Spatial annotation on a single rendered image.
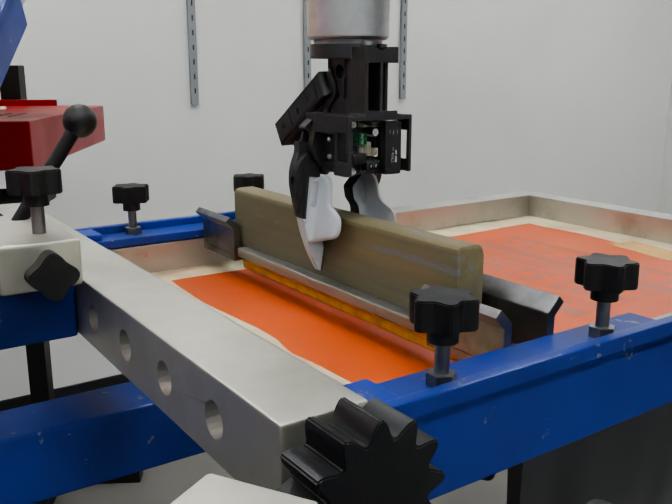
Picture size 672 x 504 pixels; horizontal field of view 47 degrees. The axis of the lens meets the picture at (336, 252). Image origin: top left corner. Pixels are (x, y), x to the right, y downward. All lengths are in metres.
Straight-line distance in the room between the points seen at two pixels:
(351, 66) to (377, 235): 0.15
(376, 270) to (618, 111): 3.85
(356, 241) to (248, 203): 0.21
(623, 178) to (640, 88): 0.50
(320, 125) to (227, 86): 2.22
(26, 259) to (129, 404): 0.17
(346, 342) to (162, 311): 0.23
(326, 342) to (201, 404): 0.29
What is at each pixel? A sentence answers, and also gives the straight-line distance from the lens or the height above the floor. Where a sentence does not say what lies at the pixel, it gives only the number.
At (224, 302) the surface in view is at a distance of 0.82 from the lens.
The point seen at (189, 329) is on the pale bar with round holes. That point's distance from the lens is 0.48.
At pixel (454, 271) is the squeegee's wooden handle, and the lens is 0.61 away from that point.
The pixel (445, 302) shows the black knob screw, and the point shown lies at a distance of 0.46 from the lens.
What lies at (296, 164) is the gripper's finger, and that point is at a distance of 0.72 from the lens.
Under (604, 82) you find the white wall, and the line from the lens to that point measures 4.37.
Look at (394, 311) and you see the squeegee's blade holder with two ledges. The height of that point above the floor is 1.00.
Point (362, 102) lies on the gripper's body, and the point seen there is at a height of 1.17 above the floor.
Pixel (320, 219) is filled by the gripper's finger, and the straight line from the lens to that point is 0.72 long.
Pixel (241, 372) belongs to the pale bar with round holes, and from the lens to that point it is 0.41.
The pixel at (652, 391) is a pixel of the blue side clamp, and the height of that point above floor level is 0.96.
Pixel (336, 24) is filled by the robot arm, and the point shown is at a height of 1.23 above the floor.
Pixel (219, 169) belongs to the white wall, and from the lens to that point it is 2.93.
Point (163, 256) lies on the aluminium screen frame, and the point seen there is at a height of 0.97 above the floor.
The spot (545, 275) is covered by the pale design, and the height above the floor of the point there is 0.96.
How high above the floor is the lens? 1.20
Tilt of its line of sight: 13 degrees down
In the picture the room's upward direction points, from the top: straight up
